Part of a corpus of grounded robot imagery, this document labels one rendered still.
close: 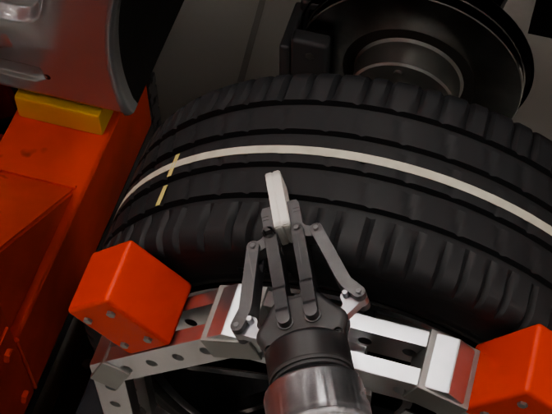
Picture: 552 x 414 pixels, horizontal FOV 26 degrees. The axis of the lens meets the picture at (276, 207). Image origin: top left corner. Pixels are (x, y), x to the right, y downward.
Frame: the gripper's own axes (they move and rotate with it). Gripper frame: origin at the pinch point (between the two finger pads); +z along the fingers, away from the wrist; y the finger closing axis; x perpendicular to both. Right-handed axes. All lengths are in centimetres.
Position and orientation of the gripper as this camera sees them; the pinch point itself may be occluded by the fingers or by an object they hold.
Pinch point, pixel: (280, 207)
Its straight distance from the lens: 115.9
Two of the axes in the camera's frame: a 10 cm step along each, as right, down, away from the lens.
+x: -2.7, -5.9, -7.6
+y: 9.5, -2.7, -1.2
